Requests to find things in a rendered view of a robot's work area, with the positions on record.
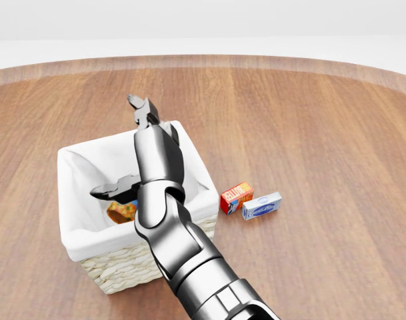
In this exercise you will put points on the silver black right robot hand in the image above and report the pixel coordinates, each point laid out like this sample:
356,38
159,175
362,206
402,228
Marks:
159,156

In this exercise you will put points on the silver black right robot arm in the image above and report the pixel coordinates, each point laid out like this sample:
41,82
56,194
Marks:
189,253

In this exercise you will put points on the orange alphabet soup tin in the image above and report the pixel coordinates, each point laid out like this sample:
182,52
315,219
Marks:
121,212

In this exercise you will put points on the white lined wicker basket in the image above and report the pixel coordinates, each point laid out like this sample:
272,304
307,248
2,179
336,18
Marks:
86,206

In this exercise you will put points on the red butter box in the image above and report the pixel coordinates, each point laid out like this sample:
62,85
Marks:
236,198

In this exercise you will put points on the blue white cream cheese box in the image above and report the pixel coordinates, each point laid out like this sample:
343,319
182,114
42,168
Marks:
261,206

